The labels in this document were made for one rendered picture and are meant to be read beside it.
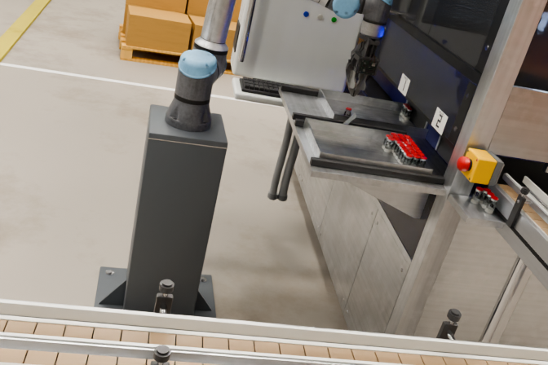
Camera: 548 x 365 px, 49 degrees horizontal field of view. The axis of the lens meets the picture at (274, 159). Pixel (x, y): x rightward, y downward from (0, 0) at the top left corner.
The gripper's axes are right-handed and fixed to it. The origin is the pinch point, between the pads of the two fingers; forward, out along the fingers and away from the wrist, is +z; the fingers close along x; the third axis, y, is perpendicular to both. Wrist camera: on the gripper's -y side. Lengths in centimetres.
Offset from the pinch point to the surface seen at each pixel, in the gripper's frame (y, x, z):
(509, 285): 66, 34, 26
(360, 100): -20.5, 10.4, 9.1
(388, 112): -16.9, 21.3, 10.6
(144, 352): 125, -60, 1
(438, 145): 16.0, 27.8, 8.4
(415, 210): 35.7, 17.3, 23.0
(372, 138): 13.6, 5.9, 10.2
